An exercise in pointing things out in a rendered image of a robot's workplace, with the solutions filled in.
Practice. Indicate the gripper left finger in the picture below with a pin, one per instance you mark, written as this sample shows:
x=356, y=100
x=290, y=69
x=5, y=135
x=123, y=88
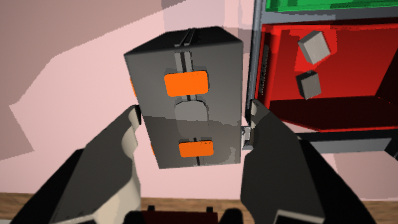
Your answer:
x=96, y=184

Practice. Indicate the grey metal block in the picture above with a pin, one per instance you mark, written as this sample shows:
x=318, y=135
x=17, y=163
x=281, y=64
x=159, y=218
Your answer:
x=313, y=47
x=308, y=84

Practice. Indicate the red open bin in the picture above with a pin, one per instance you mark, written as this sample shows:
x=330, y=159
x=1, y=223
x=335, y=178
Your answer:
x=358, y=80

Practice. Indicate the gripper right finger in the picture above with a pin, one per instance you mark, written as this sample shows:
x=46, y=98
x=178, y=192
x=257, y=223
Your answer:
x=285, y=180

